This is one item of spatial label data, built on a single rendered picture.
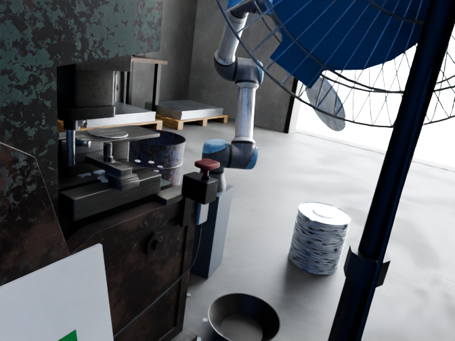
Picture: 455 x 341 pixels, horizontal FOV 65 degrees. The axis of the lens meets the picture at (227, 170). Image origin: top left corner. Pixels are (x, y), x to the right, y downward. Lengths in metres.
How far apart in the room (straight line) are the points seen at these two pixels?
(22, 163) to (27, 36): 0.24
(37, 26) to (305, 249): 1.65
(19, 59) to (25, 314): 0.52
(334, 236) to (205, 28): 5.13
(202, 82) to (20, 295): 5.91
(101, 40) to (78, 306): 0.62
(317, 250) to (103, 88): 1.40
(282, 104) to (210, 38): 1.74
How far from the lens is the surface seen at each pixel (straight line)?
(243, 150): 1.68
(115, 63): 1.07
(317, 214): 2.04
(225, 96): 6.27
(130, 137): 1.20
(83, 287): 0.96
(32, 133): 0.85
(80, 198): 0.93
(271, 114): 5.85
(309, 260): 2.05
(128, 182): 0.98
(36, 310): 0.91
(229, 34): 1.59
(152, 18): 1.02
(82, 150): 1.08
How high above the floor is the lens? 1.08
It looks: 18 degrees down
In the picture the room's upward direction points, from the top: 8 degrees clockwise
